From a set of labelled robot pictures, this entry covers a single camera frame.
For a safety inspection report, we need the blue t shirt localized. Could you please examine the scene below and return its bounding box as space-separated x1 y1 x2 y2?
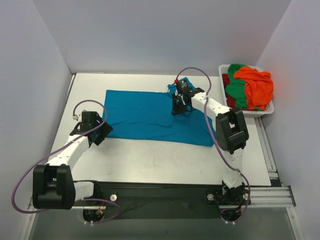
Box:
102 83 214 147

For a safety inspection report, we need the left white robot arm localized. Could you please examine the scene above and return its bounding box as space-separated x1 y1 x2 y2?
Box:
32 121 113 210

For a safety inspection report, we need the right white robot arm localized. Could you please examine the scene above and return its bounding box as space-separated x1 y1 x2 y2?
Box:
171 87 249 204

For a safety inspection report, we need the red t shirt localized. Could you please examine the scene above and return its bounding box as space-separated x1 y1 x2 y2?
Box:
222 74 247 109

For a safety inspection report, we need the white plastic laundry basket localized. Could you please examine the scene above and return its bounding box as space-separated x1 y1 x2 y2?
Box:
218 64 275 118

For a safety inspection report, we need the green t shirt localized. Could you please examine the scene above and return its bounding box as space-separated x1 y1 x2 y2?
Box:
225 63 266 111

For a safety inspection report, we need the orange t shirt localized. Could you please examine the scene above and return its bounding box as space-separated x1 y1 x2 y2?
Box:
233 66 274 111

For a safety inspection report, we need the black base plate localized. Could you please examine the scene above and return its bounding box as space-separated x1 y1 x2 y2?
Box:
74 181 250 223

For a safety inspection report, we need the aluminium frame rail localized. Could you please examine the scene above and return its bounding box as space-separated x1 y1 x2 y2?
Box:
249 186 296 208

